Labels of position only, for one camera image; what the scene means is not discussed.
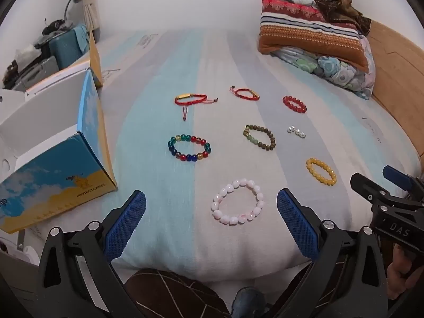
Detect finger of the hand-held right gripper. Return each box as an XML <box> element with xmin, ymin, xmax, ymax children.
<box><xmin>382</xmin><ymin>166</ymin><xmax>418</xmax><ymax>193</ymax></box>
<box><xmin>350</xmin><ymin>172</ymin><xmax>399</xmax><ymax>206</ymax></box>

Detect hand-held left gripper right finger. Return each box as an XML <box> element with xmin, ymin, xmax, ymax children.
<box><xmin>265</xmin><ymin>188</ymin><xmax>388</xmax><ymax>318</ymax></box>

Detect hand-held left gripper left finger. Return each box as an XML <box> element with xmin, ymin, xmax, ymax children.
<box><xmin>35</xmin><ymin>190</ymin><xmax>148</xmax><ymax>318</ymax></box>

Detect brown wooden bead bracelet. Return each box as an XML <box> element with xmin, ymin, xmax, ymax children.
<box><xmin>243</xmin><ymin>125</ymin><xmax>276</xmax><ymax>151</ymax></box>

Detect blue and yellow cardboard box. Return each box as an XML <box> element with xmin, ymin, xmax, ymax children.
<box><xmin>0</xmin><ymin>30</ymin><xmax>118</xmax><ymax>235</ymax></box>

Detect red cord bracelet long tails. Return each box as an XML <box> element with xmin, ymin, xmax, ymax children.
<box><xmin>174</xmin><ymin>93</ymin><xmax>219</xmax><ymax>122</ymax></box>

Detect small silver bead jewelry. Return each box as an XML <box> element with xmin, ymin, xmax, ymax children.
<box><xmin>287</xmin><ymin>125</ymin><xmax>307</xmax><ymax>139</ymax></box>

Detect person's right hand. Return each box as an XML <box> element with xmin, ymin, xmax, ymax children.
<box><xmin>386</xmin><ymin>243</ymin><xmax>424</xmax><ymax>301</ymax></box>

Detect blue shoe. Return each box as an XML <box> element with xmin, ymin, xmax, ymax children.
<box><xmin>231</xmin><ymin>287</ymin><xmax>266</xmax><ymax>318</ymax></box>

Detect white plastic object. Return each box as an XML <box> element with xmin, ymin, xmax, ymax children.
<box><xmin>0</xmin><ymin>233</ymin><xmax>41</xmax><ymax>266</ymax></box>

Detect floral quilt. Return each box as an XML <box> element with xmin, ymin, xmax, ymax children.
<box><xmin>272</xmin><ymin>35</ymin><xmax>376</xmax><ymax>100</ymax></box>

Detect striped orange pillow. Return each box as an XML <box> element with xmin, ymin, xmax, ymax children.
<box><xmin>258</xmin><ymin>0</ymin><xmax>370</xmax><ymax>73</ymax></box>

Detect striped bed sheet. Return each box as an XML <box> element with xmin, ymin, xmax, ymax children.
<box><xmin>96</xmin><ymin>28</ymin><xmax>422</xmax><ymax>284</ymax></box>

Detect teal suitcase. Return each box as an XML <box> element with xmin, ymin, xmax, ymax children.
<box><xmin>49</xmin><ymin>25</ymin><xmax>91</xmax><ymax>71</ymax></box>

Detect brown blanket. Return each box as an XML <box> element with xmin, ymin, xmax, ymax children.
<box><xmin>310</xmin><ymin>0</ymin><xmax>372</xmax><ymax>35</ymax></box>

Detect black clutter on suitcase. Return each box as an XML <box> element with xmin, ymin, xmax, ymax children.
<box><xmin>42</xmin><ymin>19</ymin><xmax>73</xmax><ymax>36</ymax></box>

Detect beige curtain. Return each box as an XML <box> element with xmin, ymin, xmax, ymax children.
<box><xmin>83</xmin><ymin>0</ymin><xmax>102</xmax><ymax>36</ymax></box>

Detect yellow bead bracelet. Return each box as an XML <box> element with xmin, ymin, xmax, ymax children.
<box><xmin>305</xmin><ymin>158</ymin><xmax>338</xmax><ymax>186</ymax></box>

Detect pink bead bracelet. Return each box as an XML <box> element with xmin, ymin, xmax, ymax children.
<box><xmin>211</xmin><ymin>178</ymin><xmax>266</xmax><ymax>226</ymax></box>

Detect multicoloured glass bead bracelet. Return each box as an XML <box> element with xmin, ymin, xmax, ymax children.
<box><xmin>167</xmin><ymin>134</ymin><xmax>211</xmax><ymax>164</ymax></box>

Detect wooden bed frame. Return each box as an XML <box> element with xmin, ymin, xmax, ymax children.
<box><xmin>363</xmin><ymin>20</ymin><xmax>424</xmax><ymax>158</ymax></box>

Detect red bead bracelet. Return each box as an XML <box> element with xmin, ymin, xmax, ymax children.
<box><xmin>282</xmin><ymin>95</ymin><xmax>307</xmax><ymax>114</ymax></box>

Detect red cord bracelet short tails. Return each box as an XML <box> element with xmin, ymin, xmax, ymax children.
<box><xmin>230</xmin><ymin>86</ymin><xmax>260</xmax><ymax>100</ymax></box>

